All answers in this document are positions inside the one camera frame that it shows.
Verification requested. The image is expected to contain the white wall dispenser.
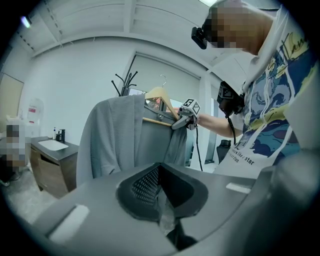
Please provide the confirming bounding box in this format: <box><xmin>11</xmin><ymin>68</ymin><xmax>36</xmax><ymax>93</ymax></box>
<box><xmin>26</xmin><ymin>98</ymin><xmax>45</xmax><ymax>124</ymax></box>

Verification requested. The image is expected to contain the person's right forearm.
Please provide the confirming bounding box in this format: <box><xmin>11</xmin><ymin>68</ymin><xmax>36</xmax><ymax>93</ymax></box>
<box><xmin>196</xmin><ymin>113</ymin><xmax>241</xmax><ymax>138</ymax></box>

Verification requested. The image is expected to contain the brown sink cabinet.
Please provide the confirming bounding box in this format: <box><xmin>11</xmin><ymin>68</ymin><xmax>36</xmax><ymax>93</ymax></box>
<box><xmin>29</xmin><ymin>136</ymin><xmax>80</xmax><ymax>200</ymax></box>

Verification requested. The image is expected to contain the black chest device cable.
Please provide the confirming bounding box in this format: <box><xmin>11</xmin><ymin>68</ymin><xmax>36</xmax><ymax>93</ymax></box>
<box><xmin>225</xmin><ymin>115</ymin><xmax>238</xmax><ymax>146</ymax></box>

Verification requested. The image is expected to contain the black office chair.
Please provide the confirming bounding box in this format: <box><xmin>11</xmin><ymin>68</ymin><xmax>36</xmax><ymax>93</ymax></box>
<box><xmin>215</xmin><ymin>139</ymin><xmax>232</xmax><ymax>165</ymax></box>

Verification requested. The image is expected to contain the black head camera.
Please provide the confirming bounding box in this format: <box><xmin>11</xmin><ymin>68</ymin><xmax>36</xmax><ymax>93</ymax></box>
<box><xmin>191</xmin><ymin>18</ymin><xmax>212</xmax><ymax>50</ymax></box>

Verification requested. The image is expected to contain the grey clothing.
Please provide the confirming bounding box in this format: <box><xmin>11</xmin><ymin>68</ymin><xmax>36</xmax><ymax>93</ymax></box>
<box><xmin>76</xmin><ymin>93</ymin><xmax>189</xmax><ymax>237</ymax></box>

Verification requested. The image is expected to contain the white sink basin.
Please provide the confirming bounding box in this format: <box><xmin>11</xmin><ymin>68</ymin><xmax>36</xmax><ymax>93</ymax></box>
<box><xmin>37</xmin><ymin>139</ymin><xmax>69</xmax><ymax>152</ymax></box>

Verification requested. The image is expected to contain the black coat rack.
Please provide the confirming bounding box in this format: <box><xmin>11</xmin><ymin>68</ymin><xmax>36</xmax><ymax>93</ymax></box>
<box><xmin>111</xmin><ymin>70</ymin><xmax>139</xmax><ymax>97</ymax></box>

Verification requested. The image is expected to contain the wooden hanger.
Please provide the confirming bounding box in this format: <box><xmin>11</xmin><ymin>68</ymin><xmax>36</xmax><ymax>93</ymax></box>
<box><xmin>142</xmin><ymin>74</ymin><xmax>181</xmax><ymax>127</ymax></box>

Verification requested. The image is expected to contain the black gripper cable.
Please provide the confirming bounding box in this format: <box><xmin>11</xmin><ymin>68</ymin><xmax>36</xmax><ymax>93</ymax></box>
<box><xmin>194</xmin><ymin>124</ymin><xmax>204</xmax><ymax>172</ymax></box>

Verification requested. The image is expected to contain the person's white printed shirt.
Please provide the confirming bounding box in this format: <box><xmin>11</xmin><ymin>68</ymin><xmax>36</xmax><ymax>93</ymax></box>
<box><xmin>213</xmin><ymin>4</ymin><xmax>316</xmax><ymax>180</ymax></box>

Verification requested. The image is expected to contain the beige door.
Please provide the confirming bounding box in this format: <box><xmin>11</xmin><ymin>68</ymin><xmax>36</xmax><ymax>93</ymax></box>
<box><xmin>0</xmin><ymin>73</ymin><xmax>25</xmax><ymax>120</ymax></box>

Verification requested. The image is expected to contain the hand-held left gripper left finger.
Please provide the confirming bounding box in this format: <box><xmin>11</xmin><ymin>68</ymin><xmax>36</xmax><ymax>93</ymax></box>
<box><xmin>115</xmin><ymin>163</ymin><xmax>161</xmax><ymax>222</ymax></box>

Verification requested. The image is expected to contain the ceiling light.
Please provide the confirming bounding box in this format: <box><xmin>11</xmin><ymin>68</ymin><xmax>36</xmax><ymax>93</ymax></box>
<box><xmin>20</xmin><ymin>15</ymin><xmax>33</xmax><ymax>29</ymax></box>

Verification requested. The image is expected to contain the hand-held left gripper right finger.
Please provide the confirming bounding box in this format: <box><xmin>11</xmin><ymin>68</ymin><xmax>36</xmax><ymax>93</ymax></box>
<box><xmin>159</xmin><ymin>162</ymin><xmax>209</xmax><ymax>219</ymax></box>

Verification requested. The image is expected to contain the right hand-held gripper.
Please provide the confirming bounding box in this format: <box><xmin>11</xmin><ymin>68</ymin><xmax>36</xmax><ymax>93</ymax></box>
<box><xmin>171</xmin><ymin>98</ymin><xmax>202</xmax><ymax>131</ymax></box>

